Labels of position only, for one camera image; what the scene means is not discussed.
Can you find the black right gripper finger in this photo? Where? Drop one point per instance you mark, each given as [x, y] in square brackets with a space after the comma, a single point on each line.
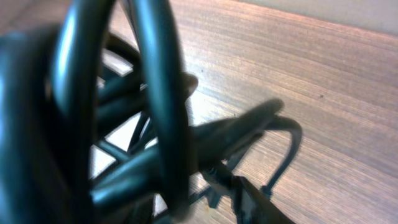
[248, 203]

